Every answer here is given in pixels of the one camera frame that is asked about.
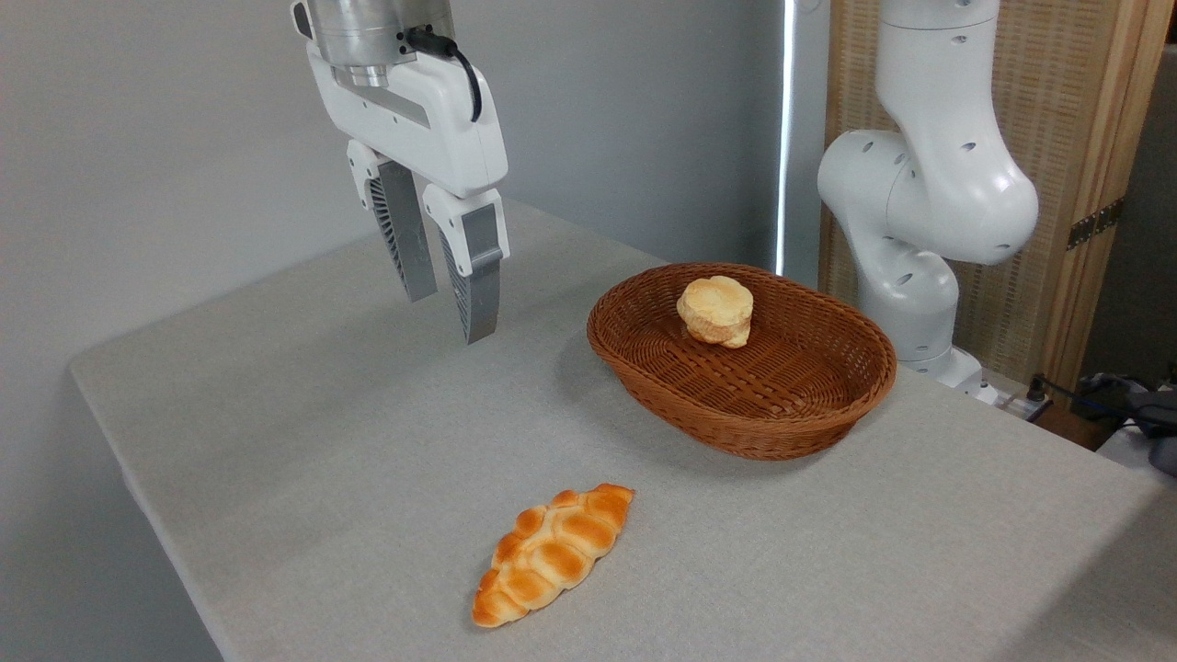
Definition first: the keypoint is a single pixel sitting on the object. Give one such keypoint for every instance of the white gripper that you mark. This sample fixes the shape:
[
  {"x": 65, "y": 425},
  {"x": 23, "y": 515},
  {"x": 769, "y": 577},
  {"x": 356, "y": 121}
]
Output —
[{"x": 432, "y": 119}]

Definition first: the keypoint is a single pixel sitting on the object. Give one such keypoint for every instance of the braided golden bread loaf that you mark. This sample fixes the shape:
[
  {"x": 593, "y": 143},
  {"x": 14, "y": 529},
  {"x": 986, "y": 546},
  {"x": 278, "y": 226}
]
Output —
[{"x": 552, "y": 552}]

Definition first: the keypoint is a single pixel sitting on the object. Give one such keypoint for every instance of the round pale bread bun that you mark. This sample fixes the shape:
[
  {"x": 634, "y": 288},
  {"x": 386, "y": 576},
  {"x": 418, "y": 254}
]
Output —
[{"x": 715, "y": 308}]

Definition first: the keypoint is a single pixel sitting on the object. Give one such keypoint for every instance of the brown oval wicker basket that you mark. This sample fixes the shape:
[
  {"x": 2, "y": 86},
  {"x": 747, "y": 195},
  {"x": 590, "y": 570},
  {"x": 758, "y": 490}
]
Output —
[{"x": 782, "y": 405}]

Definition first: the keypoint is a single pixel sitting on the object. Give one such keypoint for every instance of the grey fabric table cover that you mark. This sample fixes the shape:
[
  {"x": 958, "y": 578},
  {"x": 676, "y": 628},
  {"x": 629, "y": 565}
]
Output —
[{"x": 322, "y": 414}]

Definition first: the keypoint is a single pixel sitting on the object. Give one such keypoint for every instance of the wooden woven folding screen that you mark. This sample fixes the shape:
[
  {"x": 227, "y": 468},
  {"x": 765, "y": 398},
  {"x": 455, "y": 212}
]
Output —
[{"x": 1002, "y": 313}]

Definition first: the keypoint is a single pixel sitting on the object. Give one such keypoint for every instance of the dark metal screen hinge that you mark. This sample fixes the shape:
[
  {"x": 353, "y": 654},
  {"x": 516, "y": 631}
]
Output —
[{"x": 1094, "y": 223}]

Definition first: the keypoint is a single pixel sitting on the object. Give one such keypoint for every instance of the brown wooden box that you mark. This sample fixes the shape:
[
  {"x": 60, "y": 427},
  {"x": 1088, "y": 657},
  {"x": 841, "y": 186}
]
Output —
[{"x": 1071, "y": 428}]

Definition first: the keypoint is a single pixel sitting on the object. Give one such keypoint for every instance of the grey fabric bundle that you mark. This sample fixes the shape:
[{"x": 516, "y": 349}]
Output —
[{"x": 1149, "y": 414}]

